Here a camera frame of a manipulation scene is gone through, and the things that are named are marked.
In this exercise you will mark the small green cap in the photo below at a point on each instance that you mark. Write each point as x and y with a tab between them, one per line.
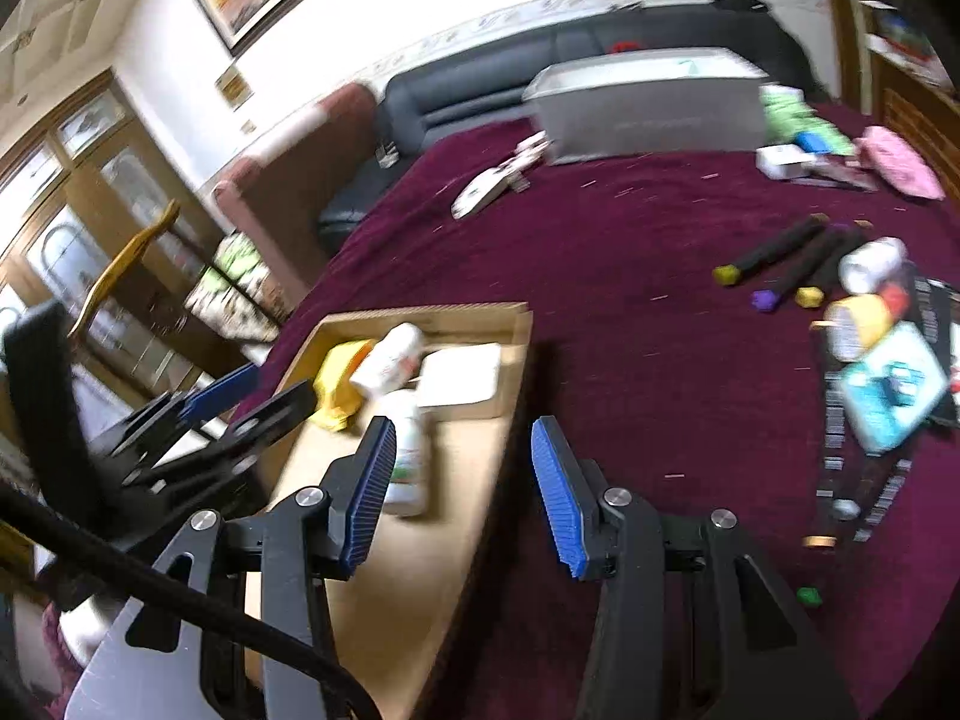
808	597

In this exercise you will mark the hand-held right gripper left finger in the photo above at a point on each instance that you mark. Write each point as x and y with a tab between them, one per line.
369	499

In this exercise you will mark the small blue container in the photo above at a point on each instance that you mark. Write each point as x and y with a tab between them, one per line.
816	142

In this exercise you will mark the pink white towel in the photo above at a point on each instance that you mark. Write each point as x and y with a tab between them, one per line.
900	161

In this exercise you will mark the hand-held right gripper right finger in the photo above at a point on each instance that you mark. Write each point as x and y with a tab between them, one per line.
556	499

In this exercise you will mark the black printed packet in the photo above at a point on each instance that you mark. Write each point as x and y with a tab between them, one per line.
862	480

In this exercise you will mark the white card packet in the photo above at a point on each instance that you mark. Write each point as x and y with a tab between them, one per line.
532	150
484	191

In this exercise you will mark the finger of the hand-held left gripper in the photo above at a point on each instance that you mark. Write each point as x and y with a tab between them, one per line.
217	390
277	412

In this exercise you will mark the floral patterned cloth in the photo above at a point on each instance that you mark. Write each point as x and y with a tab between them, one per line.
232	285

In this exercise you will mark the white flat box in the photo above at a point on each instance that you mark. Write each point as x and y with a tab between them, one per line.
459	375

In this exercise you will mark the teal packet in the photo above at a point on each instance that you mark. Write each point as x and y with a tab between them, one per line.
892	390

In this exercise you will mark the gold wall plaque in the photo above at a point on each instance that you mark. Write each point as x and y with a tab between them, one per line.
234	86

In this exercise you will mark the drinking glass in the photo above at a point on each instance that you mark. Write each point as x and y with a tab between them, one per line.
386	155

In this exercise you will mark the white bottle orange label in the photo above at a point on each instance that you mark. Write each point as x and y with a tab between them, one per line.
390	360

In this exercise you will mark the wooden glass cabinet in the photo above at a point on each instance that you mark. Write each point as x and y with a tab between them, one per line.
90	187

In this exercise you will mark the wooden bar counter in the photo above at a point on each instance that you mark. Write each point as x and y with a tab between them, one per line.
907	90

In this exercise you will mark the cardboard box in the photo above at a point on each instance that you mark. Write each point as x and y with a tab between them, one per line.
420	592

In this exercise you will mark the white bottle green label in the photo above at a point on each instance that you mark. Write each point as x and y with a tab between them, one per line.
409	465

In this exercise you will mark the black leather sofa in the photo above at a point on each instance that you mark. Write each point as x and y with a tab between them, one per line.
450	97

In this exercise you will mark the green cloth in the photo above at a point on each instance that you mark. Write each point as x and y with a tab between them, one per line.
787	109

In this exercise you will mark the grey plastic storage box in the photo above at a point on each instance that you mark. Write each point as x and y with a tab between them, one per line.
652	112

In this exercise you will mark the brown armchair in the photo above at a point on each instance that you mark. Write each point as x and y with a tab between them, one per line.
300	165

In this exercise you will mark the maroon blanket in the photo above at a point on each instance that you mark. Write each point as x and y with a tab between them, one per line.
637	315

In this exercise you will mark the black cloth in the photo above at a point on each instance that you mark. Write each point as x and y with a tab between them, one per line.
742	4

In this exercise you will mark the wooden chair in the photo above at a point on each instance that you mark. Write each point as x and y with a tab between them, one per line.
124	262

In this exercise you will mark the red bag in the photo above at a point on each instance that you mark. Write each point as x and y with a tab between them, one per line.
626	45

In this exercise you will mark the yellow packet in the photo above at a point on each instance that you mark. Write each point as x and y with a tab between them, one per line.
337	382

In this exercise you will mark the white bottle gold neck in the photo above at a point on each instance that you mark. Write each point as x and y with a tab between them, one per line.
870	264

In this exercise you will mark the small white box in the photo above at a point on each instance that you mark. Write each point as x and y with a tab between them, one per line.
780	161

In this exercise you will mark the yellow round container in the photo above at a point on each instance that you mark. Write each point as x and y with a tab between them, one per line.
862	322

